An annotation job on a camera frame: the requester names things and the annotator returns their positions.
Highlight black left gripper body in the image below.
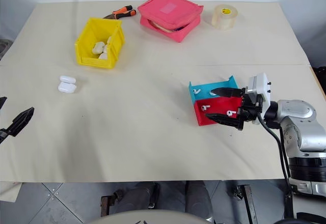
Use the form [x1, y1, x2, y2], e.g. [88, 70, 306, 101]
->
[0, 127, 11, 145]

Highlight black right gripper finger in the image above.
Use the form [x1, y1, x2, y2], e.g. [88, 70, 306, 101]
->
[205, 113, 245, 131]
[210, 87, 242, 98]

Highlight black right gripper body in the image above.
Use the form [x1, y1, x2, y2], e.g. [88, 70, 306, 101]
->
[238, 87, 264, 125]

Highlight yellow plastic bin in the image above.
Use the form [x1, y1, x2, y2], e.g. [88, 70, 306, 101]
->
[74, 17, 126, 70]

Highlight red plastic tray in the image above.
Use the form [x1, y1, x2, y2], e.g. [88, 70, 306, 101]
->
[193, 97, 242, 127]

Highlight blue plastic tray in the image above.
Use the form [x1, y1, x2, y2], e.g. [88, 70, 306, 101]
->
[188, 75, 239, 103]

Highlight grey round object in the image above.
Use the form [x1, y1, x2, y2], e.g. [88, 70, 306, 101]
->
[0, 37, 15, 62]

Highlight clear adhesive tape roll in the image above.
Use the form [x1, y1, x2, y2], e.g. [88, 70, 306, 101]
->
[211, 4, 239, 31]

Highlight dark grey rounded shape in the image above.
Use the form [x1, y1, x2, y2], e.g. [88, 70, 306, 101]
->
[184, 180, 213, 219]
[112, 182, 160, 216]

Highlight pink fabric zip pouch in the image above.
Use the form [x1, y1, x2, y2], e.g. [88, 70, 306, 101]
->
[137, 0, 204, 43]

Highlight pale rounded robot torso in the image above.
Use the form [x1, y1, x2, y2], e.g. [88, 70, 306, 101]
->
[88, 209, 212, 224]

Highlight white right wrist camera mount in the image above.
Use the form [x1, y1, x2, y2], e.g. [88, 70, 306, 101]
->
[246, 72, 272, 105]

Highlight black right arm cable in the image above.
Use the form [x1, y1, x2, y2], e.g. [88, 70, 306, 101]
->
[256, 111, 293, 197]

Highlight dark metal frame bar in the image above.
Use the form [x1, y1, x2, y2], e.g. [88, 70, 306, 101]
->
[233, 184, 258, 224]

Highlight rusty metal bracket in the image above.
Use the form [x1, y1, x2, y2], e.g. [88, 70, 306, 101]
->
[100, 195, 115, 218]

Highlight orange and black handled pliers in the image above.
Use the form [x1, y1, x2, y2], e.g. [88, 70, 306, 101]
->
[102, 5, 137, 20]

